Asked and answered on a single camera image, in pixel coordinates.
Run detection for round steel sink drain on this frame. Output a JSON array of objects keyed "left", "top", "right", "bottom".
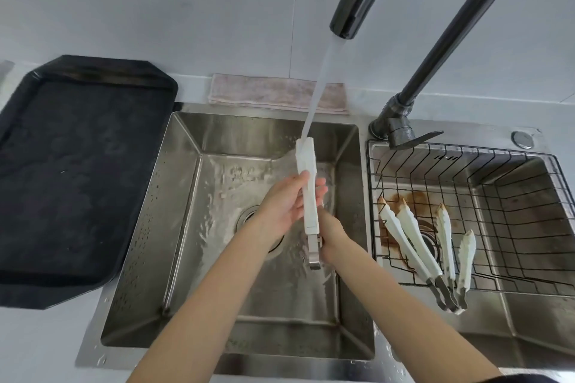
[{"left": 235, "top": 205, "right": 287, "bottom": 256}]

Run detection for black wire drying basket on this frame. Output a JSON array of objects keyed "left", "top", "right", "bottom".
[{"left": 366, "top": 140, "right": 575, "bottom": 297}]

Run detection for dark metal curved faucet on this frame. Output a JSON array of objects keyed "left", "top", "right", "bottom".
[{"left": 329, "top": 0, "right": 535, "bottom": 149}]

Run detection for person's right forearm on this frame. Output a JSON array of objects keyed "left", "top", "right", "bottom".
[{"left": 324, "top": 241, "right": 501, "bottom": 383}]

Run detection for white tongs with stained tips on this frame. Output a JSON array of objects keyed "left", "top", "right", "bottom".
[{"left": 377, "top": 197, "right": 460, "bottom": 312}]

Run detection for black rectangular baking tray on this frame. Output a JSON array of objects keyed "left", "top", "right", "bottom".
[{"left": 0, "top": 54, "right": 179, "bottom": 311}]

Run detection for short white serrated tongs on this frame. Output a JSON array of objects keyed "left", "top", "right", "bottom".
[{"left": 437, "top": 204, "right": 477, "bottom": 315}]

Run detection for white plastic kitchen tongs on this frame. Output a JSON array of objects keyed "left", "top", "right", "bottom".
[{"left": 295, "top": 136, "right": 325, "bottom": 270}]

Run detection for stainless steel double sink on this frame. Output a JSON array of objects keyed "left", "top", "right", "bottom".
[{"left": 74, "top": 102, "right": 575, "bottom": 383}]

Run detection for pink folded dish cloth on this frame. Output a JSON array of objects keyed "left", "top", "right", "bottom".
[{"left": 208, "top": 73, "right": 350, "bottom": 117}]

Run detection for person's right hand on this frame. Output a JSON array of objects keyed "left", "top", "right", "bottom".
[{"left": 317, "top": 211, "right": 353, "bottom": 264}]

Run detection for running water stream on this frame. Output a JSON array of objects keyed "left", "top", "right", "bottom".
[{"left": 299, "top": 32, "right": 349, "bottom": 142}]

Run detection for sink drain under basket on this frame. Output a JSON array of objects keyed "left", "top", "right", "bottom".
[{"left": 420, "top": 232, "right": 444, "bottom": 263}]

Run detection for person's left hand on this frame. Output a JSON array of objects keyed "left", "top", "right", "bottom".
[{"left": 245, "top": 171, "right": 329, "bottom": 254}]

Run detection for person's left forearm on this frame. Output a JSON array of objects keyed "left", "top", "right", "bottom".
[{"left": 128, "top": 228, "right": 272, "bottom": 383}]

